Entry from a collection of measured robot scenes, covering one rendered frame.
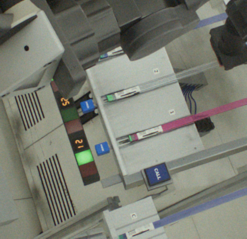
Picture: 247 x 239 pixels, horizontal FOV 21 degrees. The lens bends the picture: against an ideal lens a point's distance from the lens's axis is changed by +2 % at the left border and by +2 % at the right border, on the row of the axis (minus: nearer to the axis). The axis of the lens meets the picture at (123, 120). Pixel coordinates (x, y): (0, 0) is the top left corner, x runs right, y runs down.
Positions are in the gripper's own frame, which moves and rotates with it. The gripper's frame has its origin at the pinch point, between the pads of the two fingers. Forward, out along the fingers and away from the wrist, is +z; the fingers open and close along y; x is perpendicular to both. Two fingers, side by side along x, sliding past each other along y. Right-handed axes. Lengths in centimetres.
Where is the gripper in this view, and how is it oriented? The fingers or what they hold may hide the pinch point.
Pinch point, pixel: (224, 60)
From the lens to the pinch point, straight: 157.5
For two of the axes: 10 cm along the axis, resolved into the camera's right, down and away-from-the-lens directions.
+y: -3.3, -9.0, 2.8
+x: -9.4, 3.2, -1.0
